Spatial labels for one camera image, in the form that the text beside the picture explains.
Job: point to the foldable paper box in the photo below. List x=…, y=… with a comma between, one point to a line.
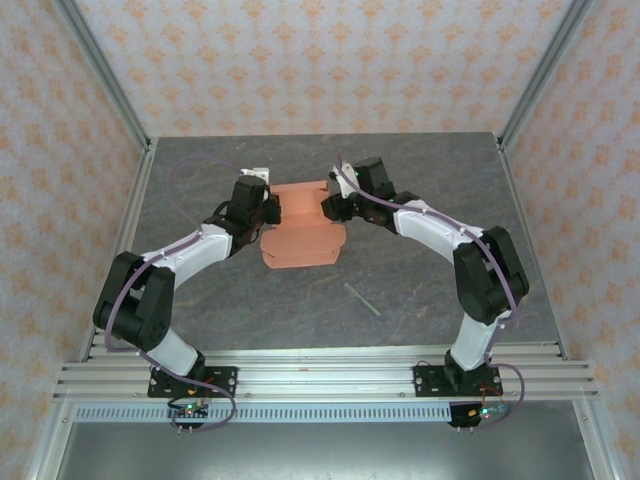
x=300, y=245

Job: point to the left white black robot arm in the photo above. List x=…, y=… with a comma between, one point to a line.
x=200, y=250

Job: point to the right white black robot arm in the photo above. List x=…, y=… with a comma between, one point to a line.
x=435, y=225

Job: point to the thin green strip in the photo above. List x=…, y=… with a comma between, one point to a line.
x=362, y=300

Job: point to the grey metal sheet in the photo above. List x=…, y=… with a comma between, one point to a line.
x=325, y=452

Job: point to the aluminium side table rail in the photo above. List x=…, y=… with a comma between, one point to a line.
x=532, y=250
x=120, y=250

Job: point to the narrow aluminium edge rail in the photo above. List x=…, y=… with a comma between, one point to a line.
x=325, y=352

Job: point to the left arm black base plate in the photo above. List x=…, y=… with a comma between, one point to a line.
x=225, y=382

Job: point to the wide aluminium mounting rail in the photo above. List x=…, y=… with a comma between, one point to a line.
x=325, y=382

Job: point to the aluminium upright frame post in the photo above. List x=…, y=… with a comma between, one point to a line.
x=100, y=70
x=545, y=70

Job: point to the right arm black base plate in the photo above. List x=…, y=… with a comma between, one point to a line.
x=425, y=382

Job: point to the aluminium lower frame bar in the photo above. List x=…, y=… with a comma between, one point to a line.
x=50, y=445
x=595, y=445

